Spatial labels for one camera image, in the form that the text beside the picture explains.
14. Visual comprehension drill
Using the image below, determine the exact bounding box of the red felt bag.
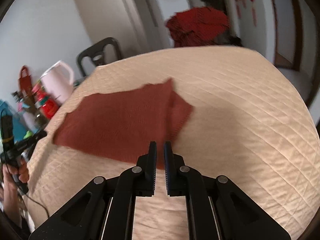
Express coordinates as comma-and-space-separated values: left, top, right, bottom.
17, 65, 34, 98

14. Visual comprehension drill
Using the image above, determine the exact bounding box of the white electric kettle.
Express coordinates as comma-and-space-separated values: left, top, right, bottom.
40, 60, 75, 105

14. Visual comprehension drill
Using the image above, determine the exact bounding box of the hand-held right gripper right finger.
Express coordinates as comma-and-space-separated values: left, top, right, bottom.
164, 141, 292, 240

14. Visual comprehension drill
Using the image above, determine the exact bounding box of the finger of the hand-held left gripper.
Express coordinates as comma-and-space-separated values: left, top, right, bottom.
14, 130, 48, 153

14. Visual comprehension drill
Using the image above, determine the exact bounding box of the brown framed door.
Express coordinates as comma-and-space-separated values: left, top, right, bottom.
265, 0, 303, 72

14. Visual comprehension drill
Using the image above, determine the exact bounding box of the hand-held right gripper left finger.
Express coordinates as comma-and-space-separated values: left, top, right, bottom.
29, 141, 158, 240

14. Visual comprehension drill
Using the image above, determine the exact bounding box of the brown ribbed knit sweater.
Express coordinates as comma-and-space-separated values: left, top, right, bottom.
52, 78, 194, 171

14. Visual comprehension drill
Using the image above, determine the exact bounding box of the white refrigerator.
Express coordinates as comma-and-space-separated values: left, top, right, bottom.
72, 0, 165, 53

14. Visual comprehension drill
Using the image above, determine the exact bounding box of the glass jar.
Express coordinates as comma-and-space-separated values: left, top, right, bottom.
34, 112, 49, 128

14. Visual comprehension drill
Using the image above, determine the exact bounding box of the person's left hand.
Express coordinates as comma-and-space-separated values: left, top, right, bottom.
1, 159, 30, 205

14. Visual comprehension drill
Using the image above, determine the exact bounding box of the black cable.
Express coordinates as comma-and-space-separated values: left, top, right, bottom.
17, 190, 50, 217

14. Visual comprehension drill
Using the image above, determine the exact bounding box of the person's left forearm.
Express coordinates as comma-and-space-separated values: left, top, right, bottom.
0, 195, 28, 233

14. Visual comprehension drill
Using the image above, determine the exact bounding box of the red antler water bottle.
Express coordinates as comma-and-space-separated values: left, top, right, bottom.
35, 90, 60, 120

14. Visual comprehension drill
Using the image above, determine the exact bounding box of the black chair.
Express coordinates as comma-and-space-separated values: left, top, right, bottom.
76, 37, 123, 77

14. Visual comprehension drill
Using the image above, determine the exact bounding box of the cream quilted blanket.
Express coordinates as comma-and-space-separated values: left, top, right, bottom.
26, 46, 320, 240

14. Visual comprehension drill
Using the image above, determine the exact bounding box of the red checkered cloth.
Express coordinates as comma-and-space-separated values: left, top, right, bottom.
165, 7, 230, 48

